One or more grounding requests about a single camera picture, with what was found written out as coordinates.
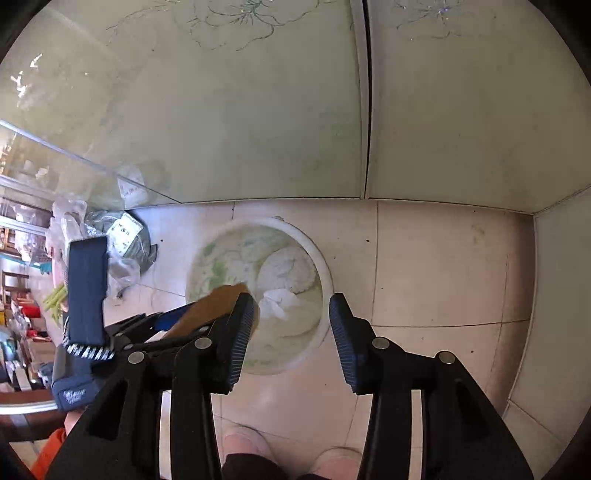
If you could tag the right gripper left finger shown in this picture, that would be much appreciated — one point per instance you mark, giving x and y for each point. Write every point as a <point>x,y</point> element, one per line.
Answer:
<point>230,336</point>

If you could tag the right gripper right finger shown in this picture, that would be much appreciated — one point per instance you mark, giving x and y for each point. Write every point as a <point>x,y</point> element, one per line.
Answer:
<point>360,359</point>

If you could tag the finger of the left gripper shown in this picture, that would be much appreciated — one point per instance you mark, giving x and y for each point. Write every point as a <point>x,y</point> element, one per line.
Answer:
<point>166,320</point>
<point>87,287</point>

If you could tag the small brown cardboard box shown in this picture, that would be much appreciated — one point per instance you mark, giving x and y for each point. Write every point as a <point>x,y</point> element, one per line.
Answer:
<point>219,303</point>

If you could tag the white tissue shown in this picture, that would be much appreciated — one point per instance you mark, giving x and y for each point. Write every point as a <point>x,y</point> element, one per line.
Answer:
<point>278,303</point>

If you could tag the person left hand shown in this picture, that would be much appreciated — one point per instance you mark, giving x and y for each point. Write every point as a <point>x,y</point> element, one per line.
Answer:
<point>71,419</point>

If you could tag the plastic bags on floor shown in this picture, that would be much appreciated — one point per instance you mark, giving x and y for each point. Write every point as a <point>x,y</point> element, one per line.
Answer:
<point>130,252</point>

